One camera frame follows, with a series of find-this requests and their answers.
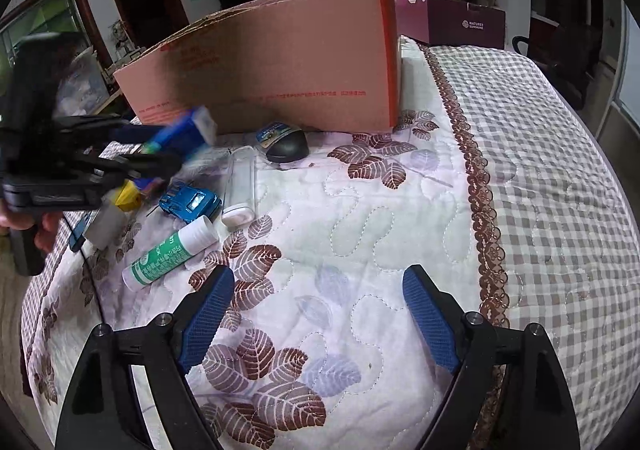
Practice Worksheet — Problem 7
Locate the maroon box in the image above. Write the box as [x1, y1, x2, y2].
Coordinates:
[395, 0, 507, 51]

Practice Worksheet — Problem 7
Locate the black office chair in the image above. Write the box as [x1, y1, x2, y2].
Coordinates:
[512, 22, 603, 111]

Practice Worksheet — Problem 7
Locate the white small item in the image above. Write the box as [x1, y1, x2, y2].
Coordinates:
[82, 202, 126, 251]

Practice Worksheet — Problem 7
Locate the green and white glue stick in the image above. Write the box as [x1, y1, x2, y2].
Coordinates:
[122, 216, 218, 292]

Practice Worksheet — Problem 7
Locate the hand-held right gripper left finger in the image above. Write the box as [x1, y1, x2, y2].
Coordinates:
[54, 264, 236, 450]

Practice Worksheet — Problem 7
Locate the blue toy car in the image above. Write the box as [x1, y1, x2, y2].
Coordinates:
[159, 182, 222, 223]

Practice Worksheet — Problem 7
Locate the clear plastic storage bin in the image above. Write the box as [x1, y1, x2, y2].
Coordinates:
[60, 55, 108, 116]

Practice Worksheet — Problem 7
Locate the clear tube with white cap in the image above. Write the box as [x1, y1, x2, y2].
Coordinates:
[221, 146, 257, 228]

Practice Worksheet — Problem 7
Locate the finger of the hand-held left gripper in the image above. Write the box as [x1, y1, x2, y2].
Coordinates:
[75, 150, 187, 193]
[52, 114, 166, 145]

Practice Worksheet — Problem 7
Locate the person's left hand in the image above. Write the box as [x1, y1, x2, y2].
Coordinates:
[0, 210, 62, 255]

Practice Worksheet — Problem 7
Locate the yellow small item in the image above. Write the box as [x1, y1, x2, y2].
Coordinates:
[114, 179, 151, 213]

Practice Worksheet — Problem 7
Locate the checked floral quilt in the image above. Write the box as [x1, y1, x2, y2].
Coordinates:
[20, 35, 640, 450]

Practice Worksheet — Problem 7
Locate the black computer mouse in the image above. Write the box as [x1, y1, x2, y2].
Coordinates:
[265, 127, 309, 164]

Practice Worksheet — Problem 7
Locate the black charging cable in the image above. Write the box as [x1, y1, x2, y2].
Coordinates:
[67, 215, 112, 333]

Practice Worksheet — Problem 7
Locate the brown cardboard box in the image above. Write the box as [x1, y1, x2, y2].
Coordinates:
[113, 0, 401, 137]

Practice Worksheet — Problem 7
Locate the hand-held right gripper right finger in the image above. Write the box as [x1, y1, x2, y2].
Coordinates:
[401, 264, 582, 450]

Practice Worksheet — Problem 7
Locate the blue round tin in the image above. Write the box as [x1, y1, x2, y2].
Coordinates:
[256, 121, 296, 151]

